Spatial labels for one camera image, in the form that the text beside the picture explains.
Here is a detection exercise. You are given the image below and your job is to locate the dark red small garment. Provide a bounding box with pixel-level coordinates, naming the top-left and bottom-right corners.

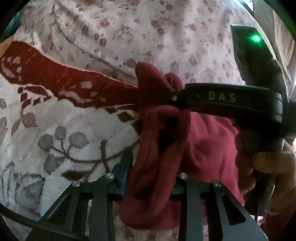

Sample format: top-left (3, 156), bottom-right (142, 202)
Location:
top-left (119, 62), bottom-right (243, 230)

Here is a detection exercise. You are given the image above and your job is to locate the right hand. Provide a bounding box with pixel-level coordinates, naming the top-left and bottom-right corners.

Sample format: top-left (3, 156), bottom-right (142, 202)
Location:
top-left (235, 133), bottom-right (296, 241)

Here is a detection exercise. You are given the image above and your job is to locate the white and red floral blanket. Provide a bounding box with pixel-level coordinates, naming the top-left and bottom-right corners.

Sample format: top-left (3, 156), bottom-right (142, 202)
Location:
top-left (1, 41), bottom-right (141, 221)

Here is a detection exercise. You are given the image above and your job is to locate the pink floral bed sheet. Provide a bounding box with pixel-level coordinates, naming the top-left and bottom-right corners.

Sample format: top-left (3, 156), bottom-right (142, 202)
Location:
top-left (14, 0), bottom-right (296, 88)

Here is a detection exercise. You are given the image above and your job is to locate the orange patterned cloth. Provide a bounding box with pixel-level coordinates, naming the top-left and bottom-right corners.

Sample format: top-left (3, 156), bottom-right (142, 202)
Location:
top-left (0, 35), bottom-right (14, 57)

